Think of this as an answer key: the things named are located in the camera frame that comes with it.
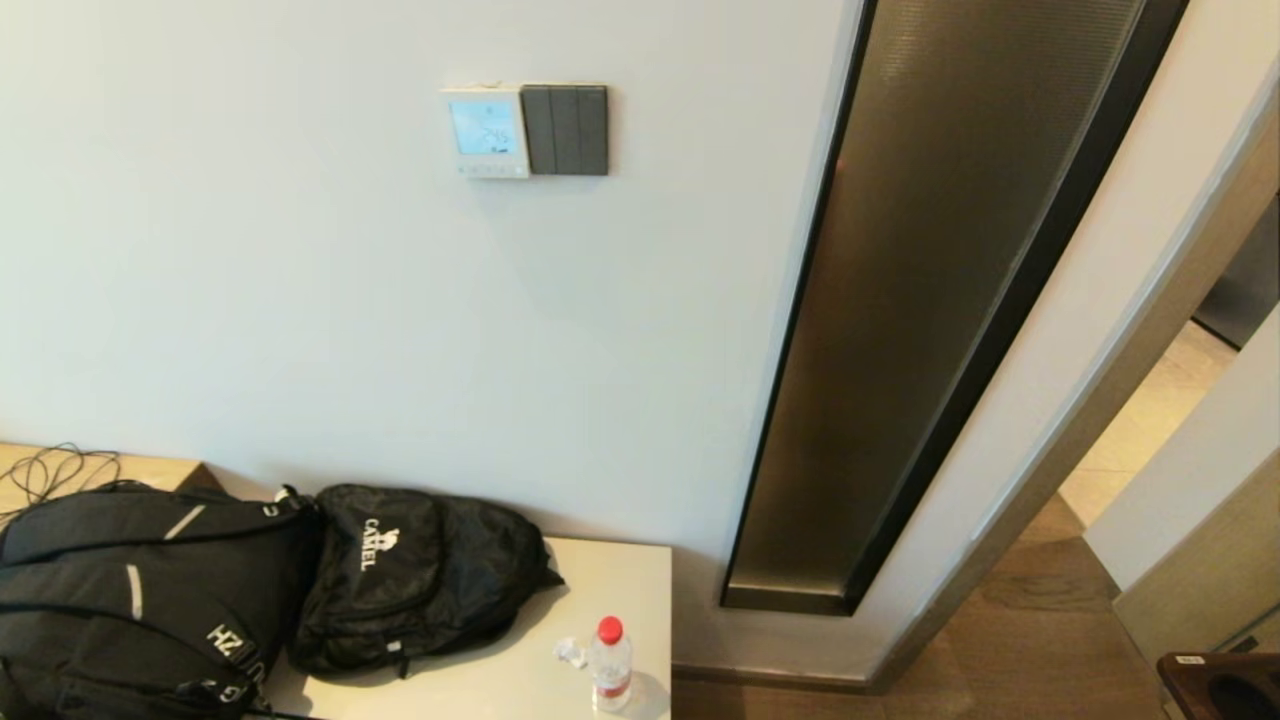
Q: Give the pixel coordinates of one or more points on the dark grey cabinet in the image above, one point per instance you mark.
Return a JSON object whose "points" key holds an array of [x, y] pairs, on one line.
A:
{"points": [[1250, 290]]}

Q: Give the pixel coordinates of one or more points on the dark grey wall switch panel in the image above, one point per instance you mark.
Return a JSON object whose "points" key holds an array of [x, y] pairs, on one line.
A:
{"points": [[565, 130]]}

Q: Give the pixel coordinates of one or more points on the white wall thermostat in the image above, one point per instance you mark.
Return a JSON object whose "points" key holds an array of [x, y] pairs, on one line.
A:
{"points": [[485, 130]]}

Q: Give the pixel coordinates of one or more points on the clear water bottle red cap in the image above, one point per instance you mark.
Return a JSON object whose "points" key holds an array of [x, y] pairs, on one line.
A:
{"points": [[611, 670]]}

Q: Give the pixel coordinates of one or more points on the grey brown door frame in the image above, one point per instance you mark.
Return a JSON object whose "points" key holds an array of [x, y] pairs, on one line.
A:
{"points": [[1110, 400]]}

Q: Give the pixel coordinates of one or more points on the crumpled clear plastic wrapper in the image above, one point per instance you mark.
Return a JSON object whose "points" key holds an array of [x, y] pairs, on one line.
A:
{"points": [[571, 653]]}

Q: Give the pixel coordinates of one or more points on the large black backpack HZ print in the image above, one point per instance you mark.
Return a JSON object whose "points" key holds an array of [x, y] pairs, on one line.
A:
{"points": [[120, 600]]}

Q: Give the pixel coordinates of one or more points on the beige wooden door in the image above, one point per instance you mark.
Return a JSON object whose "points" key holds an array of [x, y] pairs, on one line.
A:
{"points": [[1210, 570]]}

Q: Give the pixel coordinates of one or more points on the black Camel backpack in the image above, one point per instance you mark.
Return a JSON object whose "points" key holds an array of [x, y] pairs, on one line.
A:
{"points": [[420, 580]]}

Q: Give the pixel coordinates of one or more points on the dark brown bin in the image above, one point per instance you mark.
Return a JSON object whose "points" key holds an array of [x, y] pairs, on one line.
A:
{"points": [[1225, 690]]}

